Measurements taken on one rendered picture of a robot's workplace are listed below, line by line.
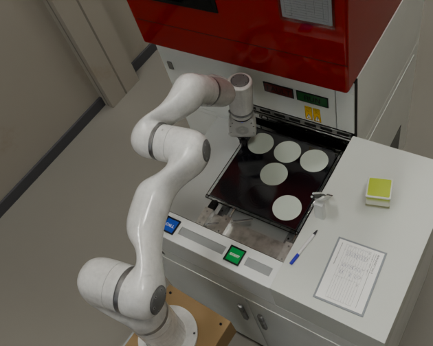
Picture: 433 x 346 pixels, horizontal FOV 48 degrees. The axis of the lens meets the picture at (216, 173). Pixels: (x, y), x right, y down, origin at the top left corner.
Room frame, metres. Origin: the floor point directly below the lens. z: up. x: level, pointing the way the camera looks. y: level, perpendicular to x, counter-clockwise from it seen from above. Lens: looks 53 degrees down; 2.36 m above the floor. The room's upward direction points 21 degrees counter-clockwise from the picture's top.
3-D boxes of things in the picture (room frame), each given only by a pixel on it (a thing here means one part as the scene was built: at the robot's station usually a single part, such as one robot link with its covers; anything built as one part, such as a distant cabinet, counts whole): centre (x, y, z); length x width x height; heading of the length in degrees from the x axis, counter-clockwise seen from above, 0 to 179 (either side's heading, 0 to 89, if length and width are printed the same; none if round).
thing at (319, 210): (0.76, -0.27, 1.03); 0.06 x 0.04 x 0.13; 131
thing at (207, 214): (0.95, 0.10, 0.89); 0.08 x 0.03 x 0.03; 131
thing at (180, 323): (0.59, 0.32, 1.01); 0.19 x 0.19 x 0.18
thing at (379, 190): (0.73, -0.45, 1.00); 0.07 x 0.07 x 0.07; 56
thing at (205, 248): (0.83, 0.12, 0.89); 0.55 x 0.09 x 0.14; 41
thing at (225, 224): (0.89, 0.05, 0.89); 0.08 x 0.03 x 0.03; 131
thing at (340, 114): (1.31, -0.24, 1.02); 0.81 x 0.03 x 0.40; 41
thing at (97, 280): (0.62, 0.35, 1.22); 0.19 x 0.12 x 0.24; 50
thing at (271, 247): (0.83, 0.00, 0.87); 0.36 x 0.08 x 0.03; 41
